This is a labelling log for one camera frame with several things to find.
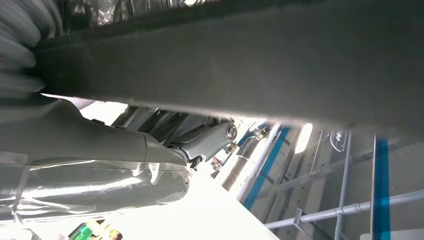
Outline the green yellow package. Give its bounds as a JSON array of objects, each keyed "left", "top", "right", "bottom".
[{"left": 67, "top": 219, "right": 124, "bottom": 240}]

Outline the white ceiling pipe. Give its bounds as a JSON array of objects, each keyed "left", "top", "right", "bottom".
[{"left": 235, "top": 123, "right": 282, "bottom": 203}]

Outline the blue ceiling beam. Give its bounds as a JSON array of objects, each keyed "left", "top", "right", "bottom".
[
  {"left": 243, "top": 125, "right": 291, "bottom": 212},
  {"left": 370, "top": 136, "right": 392, "bottom": 240}
]

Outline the ceiling light strip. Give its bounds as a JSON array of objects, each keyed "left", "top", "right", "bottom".
[{"left": 293, "top": 122, "right": 314, "bottom": 155}]

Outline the oval hanging sign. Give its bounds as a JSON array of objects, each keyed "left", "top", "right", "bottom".
[{"left": 329, "top": 129, "right": 349, "bottom": 153}]

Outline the grey ceiling pipe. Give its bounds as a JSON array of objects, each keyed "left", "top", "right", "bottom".
[
  {"left": 264, "top": 190, "right": 424, "bottom": 230},
  {"left": 333, "top": 132, "right": 353, "bottom": 240}
]

